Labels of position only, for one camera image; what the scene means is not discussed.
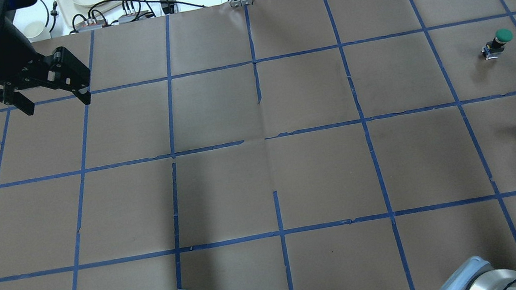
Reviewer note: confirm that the white paper cup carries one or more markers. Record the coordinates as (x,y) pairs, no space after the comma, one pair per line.
(36,31)

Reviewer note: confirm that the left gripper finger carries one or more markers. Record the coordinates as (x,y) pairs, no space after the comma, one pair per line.
(84,95)
(21,102)

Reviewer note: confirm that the grey usb hub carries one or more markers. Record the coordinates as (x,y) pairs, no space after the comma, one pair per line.
(128,18)

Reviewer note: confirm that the green push button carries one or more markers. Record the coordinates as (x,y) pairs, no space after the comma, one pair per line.
(494,48)

